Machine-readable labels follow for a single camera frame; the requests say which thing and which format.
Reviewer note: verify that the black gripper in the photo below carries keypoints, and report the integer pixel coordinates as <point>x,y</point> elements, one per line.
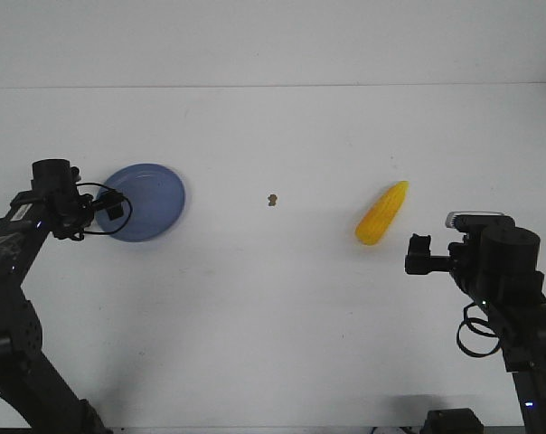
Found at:
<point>461,262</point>
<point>73,214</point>

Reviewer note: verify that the blue round plate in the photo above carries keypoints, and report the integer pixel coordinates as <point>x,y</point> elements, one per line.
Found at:
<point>156,200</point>

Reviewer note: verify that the yellow corn cob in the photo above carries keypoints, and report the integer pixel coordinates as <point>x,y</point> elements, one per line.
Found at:
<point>375,223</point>

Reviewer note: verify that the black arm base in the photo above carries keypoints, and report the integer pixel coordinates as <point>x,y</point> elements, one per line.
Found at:
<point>452,421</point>

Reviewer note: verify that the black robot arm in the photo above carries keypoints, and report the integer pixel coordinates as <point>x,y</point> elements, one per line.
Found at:
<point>496,267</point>
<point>29,383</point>

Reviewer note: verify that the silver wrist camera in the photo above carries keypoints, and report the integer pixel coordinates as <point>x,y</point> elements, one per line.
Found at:
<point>460,219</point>

